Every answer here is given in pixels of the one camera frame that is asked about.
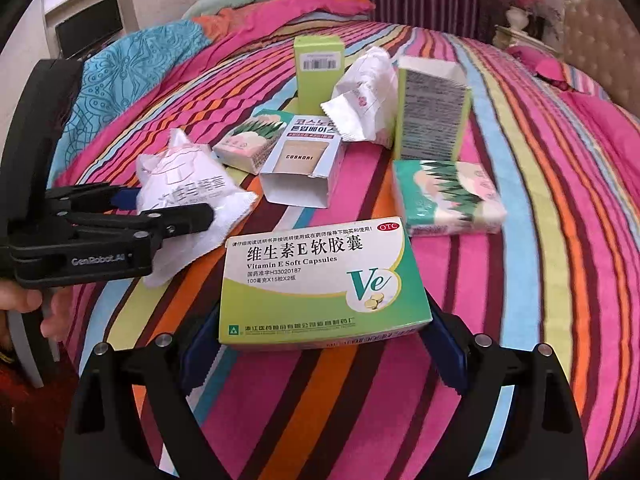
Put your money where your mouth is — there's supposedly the small green barcode box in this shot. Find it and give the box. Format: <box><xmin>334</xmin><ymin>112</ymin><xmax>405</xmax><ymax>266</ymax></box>
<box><xmin>293</xmin><ymin>34</ymin><xmax>346</xmax><ymax>115</ymax></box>

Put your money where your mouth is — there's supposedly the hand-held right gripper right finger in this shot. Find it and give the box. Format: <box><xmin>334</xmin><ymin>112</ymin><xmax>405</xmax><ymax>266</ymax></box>
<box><xmin>422</xmin><ymin>300</ymin><xmax>589</xmax><ymax>480</ymax></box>

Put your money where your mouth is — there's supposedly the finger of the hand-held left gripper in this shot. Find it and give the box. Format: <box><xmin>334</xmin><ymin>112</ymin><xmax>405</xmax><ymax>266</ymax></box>
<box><xmin>46</xmin><ymin>184</ymin><xmax>142</xmax><ymax>214</ymax></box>
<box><xmin>61</xmin><ymin>203</ymin><xmax>216</xmax><ymax>247</ymax></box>

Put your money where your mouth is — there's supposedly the white plastic packet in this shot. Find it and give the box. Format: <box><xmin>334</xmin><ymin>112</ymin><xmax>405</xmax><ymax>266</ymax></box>
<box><xmin>136</xmin><ymin>129</ymin><xmax>261</xmax><ymax>289</ymax></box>

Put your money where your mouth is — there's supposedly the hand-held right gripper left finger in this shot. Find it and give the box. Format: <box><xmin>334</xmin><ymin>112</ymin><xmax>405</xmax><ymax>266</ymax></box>
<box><xmin>60</xmin><ymin>305</ymin><xmax>237</xmax><ymax>480</ymax></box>

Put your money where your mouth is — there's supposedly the person's red garment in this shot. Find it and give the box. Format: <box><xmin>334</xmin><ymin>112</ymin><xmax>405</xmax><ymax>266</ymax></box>
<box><xmin>0</xmin><ymin>350</ymin><xmax>76</xmax><ymax>466</ymax></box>

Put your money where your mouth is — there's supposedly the tall open green carton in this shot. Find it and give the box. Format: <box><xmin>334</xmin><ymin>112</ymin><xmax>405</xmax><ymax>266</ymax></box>
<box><xmin>392</xmin><ymin>55</ymin><xmax>474</xmax><ymax>164</ymax></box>

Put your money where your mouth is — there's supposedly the person's left hand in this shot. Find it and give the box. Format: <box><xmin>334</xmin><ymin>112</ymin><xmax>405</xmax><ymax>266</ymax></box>
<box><xmin>0</xmin><ymin>280</ymin><xmax>79</xmax><ymax>350</ymax></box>

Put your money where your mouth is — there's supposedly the vase with red flowers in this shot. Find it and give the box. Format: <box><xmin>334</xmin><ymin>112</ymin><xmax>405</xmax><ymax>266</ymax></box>
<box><xmin>481</xmin><ymin>0</ymin><xmax>562</xmax><ymax>37</ymax></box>

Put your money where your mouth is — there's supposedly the ornate cream nightstand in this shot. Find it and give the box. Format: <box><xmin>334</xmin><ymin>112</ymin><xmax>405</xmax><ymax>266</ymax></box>
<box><xmin>492</xmin><ymin>22</ymin><xmax>562</xmax><ymax>54</ymax></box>

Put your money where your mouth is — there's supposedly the large pink green tissue pack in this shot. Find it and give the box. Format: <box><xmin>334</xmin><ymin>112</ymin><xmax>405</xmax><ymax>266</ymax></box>
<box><xmin>391</xmin><ymin>159</ymin><xmax>509</xmax><ymax>239</ymax></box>

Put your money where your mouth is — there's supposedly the pink and blue quilt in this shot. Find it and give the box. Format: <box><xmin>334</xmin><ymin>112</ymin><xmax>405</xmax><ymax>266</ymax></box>
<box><xmin>52</xmin><ymin>0</ymin><xmax>377</xmax><ymax>171</ymax></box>

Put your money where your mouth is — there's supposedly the green white medicine box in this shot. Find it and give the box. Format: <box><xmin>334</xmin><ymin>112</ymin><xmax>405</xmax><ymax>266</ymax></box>
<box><xmin>218</xmin><ymin>216</ymin><xmax>434</xmax><ymax>349</ymax></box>

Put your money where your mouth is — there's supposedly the small pink green tissue pack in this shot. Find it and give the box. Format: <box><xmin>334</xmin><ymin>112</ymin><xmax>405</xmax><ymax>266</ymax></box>
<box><xmin>212</xmin><ymin>114</ymin><xmax>292</xmax><ymax>176</ymax></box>

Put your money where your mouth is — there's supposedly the pink pillow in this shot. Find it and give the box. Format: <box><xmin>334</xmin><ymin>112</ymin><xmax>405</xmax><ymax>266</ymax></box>
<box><xmin>507</xmin><ymin>44</ymin><xmax>609</xmax><ymax>94</ymax></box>

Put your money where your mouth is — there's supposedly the open silver blue carton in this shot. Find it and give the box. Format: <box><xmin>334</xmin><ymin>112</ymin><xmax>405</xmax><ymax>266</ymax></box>
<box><xmin>258</xmin><ymin>109</ymin><xmax>347</xmax><ymax>210</ymax></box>

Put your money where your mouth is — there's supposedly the black television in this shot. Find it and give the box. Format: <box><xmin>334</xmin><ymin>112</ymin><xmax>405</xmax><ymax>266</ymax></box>
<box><xmin>54</xmin><ymin>0</ymin><xmax>125</xmax><ymax>59</ymax></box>

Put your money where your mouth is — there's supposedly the crumpled white wrapper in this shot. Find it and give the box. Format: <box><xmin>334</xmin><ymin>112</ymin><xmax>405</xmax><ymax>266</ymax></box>
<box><xmin>320</xmin><ymin>46</ymin><xmax>402</xmax><ymax>150</ymax></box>

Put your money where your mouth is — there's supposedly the tufted beige headboard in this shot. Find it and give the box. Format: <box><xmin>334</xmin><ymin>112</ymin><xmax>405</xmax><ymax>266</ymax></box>
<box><xmin>561</xmin><ymin>0</ymin><xmax>640</xmax><ymax>107</ymax></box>

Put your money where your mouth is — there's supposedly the striped colourful blanket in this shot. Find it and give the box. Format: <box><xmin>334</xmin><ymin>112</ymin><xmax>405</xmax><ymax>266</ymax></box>
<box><xmin>50</xmin><ymin>19</ymin><xmax>640</xmax><ymax>480</ymax></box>

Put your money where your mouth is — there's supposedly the pale green pillow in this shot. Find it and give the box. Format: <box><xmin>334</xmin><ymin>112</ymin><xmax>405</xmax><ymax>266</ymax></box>
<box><xmin>181</xmin><ymin>0</ymin><xmax>312</xmax><ymax>20</ymax></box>

